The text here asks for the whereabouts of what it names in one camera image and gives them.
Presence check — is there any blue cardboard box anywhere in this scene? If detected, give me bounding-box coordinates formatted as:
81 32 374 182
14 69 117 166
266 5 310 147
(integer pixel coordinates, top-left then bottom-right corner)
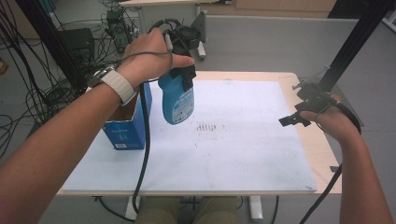
102 81 154 151

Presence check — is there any thin grey cable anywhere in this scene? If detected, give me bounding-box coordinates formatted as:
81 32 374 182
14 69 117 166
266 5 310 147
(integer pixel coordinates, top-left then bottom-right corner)
119 32 176 71

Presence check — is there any person's right hand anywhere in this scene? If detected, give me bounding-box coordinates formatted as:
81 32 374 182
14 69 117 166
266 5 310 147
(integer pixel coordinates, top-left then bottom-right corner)
299 92 362 146

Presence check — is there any person's left hand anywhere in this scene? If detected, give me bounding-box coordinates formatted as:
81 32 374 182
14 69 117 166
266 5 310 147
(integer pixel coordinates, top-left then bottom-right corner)
116 27 196 90

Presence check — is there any black looped gripper cable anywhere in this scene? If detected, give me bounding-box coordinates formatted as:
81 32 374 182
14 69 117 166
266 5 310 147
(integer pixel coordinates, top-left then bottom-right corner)
298 100 364 224

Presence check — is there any black equipment box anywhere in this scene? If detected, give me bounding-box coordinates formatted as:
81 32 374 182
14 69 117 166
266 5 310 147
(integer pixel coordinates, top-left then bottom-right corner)
57 27 96 63

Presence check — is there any thick black gripper cable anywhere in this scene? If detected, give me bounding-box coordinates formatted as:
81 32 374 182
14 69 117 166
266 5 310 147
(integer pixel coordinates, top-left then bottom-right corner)
132 18 183 217

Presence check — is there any white table mat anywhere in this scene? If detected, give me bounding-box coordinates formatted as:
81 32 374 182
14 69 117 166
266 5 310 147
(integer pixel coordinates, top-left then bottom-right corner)
63 78 318 193

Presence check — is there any black metal frame post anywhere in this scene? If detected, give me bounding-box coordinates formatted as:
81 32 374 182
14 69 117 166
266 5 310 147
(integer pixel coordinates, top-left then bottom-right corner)
14 0 89 96
317 0 394 92

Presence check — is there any black cable under table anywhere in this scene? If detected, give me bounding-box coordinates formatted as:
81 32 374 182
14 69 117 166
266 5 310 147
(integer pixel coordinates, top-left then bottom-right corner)
92 195 134 224

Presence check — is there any blue detergent bottle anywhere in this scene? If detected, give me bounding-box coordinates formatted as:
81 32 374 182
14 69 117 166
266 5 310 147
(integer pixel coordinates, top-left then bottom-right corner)
157 68 196 126

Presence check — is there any white office desk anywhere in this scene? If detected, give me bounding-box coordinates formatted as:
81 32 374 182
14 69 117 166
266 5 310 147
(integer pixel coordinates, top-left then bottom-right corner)
119 0 233 62

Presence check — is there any tangle of black floor cables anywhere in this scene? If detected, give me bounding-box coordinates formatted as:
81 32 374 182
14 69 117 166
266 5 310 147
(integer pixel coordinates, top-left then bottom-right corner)
0 0 108 157

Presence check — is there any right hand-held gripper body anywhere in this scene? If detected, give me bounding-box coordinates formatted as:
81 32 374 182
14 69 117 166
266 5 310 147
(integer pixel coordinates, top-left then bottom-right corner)
291 80 334 114

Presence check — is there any white strap wristwatch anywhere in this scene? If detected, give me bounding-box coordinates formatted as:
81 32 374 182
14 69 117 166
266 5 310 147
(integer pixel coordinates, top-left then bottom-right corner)
86 64 138 107

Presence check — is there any person's leg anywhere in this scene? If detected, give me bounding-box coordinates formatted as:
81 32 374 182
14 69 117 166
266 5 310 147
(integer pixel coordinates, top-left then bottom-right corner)
134 196 182 224
191 196 237 224

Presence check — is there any white table leg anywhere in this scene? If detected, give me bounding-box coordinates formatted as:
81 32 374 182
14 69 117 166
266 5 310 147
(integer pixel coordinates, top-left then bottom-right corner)
247 195 264 224
124 195 136 220

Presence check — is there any person's right leg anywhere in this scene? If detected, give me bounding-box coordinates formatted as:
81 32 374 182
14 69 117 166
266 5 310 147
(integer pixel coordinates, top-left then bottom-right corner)
191 196 237 224

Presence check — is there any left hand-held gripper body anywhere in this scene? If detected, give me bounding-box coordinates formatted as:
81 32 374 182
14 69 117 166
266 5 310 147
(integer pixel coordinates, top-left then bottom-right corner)
162 9 208 64

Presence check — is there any person's left leg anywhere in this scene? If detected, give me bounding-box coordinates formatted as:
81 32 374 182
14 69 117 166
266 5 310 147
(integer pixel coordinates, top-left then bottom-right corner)
134 196 182 224

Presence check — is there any clear plastic panel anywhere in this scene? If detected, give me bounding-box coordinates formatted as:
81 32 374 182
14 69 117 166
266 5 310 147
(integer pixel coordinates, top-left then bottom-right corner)
311 64 365 129

